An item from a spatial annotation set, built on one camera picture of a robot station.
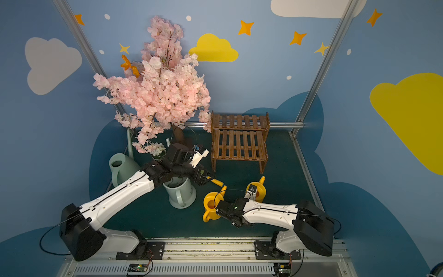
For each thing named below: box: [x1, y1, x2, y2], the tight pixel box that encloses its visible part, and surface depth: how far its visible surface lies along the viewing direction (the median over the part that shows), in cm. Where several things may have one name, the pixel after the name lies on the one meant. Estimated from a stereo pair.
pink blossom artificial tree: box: [93, 16, 213, 155], surface depth 72 cm
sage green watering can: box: [108, 152, 142, 188], surface depth 87 cm
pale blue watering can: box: [163, 177, 197, 209], surface depth 75 cm
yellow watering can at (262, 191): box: [245, 176, 268, 203], surface depth 83 cm
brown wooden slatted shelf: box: [210, 110, 270, 174], surface depth 95 cm
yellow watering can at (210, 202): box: [202, 185, 228, 223], surface depth 80 cm
